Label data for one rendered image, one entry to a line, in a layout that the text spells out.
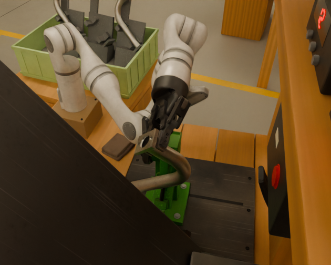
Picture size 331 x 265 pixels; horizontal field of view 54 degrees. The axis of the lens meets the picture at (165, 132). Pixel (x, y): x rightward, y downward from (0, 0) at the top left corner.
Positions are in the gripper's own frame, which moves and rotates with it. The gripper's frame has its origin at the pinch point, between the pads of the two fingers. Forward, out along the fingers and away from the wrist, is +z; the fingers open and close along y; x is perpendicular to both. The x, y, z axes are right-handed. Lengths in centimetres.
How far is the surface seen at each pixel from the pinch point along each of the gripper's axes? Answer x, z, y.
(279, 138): 4.9, 3.6, 23.6
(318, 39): -2.4, -3.0, 33.6
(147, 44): 20, -88, -64
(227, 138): 48, -36, -29
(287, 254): 47.1, 7.5, -2.2
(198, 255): 9.3, 18.3, 6.0
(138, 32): 15, -92, -66
